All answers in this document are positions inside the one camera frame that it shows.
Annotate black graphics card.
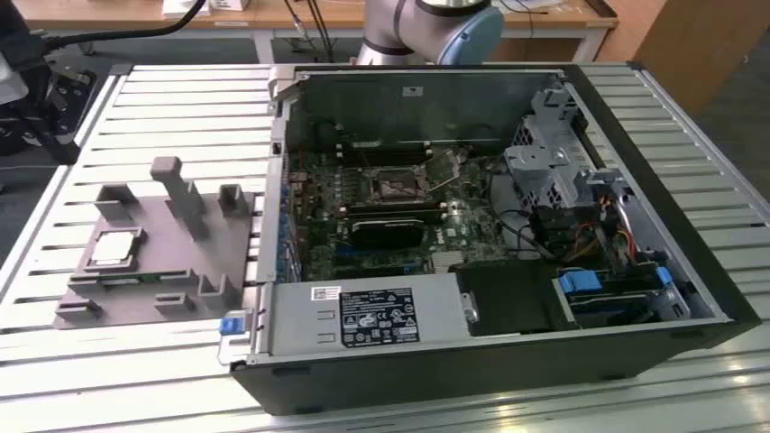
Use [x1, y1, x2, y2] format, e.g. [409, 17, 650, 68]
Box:
[348, 217, 427, 249]

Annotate silver square CPU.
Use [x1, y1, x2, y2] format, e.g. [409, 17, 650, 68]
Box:
[89, 231, 140, 264]

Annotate grey metal drive cage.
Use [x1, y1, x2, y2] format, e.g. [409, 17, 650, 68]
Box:
[501, 86, 596, 213]

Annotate green motherboard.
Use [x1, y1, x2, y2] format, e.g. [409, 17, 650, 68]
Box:
[287, 143, 519, 281]

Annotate coloured wire bundle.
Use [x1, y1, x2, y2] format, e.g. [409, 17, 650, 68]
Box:
[564, 198, 639, 264]

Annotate black equipment with cable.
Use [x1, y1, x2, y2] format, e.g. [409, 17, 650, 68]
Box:
[0, 0, 208, 166]

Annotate CPU socket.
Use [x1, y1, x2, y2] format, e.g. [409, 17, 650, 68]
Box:
[372, 167, 432, 203]

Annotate silver power supply unit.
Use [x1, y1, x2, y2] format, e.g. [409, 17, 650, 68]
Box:
[265, 276, 471, 357]

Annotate black open PC case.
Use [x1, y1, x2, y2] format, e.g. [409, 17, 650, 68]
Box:
[228, 61, 760, 417]

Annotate blue disk carrier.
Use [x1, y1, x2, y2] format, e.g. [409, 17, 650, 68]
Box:
[556, 268, 603, 297]

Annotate blue case latch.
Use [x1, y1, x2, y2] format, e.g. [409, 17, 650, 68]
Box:
[219, 311, 247, 336]

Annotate wooden cabinet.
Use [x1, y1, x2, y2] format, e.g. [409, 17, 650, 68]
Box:
[622, 0, 770, 115]

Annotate grey parts rack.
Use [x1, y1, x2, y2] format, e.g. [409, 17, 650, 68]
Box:
[52, 155, 263, 332]

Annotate thin metal locking lever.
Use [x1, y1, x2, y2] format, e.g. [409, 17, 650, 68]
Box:
[429, 167, 463, 190]

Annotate green RAM stick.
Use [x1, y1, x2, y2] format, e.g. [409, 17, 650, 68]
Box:
[98, 274, 189, 285]

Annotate metal socket cover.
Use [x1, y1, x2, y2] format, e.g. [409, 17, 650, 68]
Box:
[429, 146, 471, 178]

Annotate wooden desk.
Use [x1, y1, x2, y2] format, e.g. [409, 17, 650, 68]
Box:
[17, 0, 620, 64]

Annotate black RAM slots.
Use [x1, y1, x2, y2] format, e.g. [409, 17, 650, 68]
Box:
[343, 201, 453, 223]

